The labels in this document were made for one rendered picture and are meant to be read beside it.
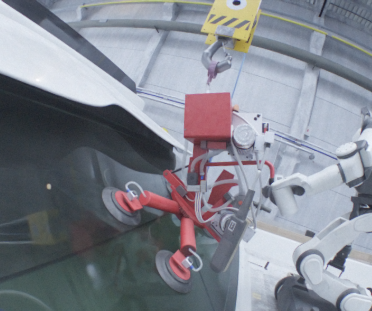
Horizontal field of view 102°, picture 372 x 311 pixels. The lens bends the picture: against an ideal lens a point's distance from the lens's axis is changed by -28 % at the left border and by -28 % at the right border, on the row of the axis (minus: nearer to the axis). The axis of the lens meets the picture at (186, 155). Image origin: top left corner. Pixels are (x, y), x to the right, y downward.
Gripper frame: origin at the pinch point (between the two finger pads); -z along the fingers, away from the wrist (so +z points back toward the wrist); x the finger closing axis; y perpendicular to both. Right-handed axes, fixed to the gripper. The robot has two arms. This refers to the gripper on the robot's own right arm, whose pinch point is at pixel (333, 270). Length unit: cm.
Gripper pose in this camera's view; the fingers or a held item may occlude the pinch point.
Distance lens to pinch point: 147.1
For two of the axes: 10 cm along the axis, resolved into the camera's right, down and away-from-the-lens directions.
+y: -7.0, -1.6, -7.0
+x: -6.6, -2.4, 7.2
